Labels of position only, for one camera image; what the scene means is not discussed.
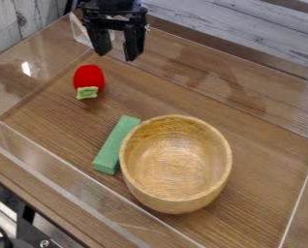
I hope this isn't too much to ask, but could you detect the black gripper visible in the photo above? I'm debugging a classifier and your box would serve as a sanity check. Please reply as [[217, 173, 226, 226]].
[[78, 0, 148, 61]]

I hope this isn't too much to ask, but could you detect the red plush strawberry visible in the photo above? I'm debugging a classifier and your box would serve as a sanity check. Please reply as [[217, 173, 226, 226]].
[[72, 65, 105, 100]]

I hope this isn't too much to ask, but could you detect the green rectangular block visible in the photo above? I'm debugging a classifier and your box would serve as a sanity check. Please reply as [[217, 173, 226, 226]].
[[93, 115, 141, 175]]

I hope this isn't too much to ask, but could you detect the wooden bowl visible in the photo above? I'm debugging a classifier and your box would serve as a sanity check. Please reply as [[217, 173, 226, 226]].
[[118, 114, 233, 214]]

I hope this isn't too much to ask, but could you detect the clear acrylic corner bracket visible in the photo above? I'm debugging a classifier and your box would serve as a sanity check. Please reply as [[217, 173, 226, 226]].
[[68, 12, 116, 51]]

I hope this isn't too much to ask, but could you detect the black table leg bracket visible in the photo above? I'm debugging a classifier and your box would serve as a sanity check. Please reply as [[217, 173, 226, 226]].
[[16, 204, 62, 248]]

